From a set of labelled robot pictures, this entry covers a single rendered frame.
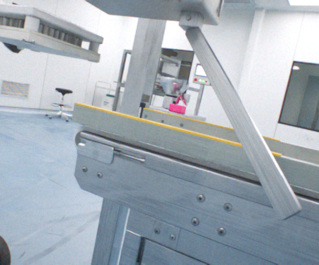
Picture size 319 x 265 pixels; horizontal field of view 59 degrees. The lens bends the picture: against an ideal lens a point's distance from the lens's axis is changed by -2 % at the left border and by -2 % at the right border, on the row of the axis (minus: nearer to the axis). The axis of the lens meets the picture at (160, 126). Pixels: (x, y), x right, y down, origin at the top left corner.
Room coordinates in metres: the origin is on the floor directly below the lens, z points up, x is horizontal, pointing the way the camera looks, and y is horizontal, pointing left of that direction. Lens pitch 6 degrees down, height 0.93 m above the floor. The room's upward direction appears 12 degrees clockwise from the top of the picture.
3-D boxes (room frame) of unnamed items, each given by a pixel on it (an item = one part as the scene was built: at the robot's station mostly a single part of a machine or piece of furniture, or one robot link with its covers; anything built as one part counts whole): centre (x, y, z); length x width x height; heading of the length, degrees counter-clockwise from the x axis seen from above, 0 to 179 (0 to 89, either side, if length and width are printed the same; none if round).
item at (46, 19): (0.72, 0.36, 1.04); 0.25 x 0.24 x 0.02; 158
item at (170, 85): (3.51, -0.11, 0.95); 0.49 x 0.36 x 0.37; 58
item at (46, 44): (0.72, 0.36, 0.99); 0.24 x 0.24 x 0.02; 68
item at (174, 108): (3.19, -0.14, 0.80); 0.16 x 0.12 x 0.09; 58
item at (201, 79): (3.45, -0.38, 1.07); 0.23 x 0.10 x 0.62; 58
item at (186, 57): (6.65, 0.16, 1.43); 1.32 x 0.01 x 1.11; 58
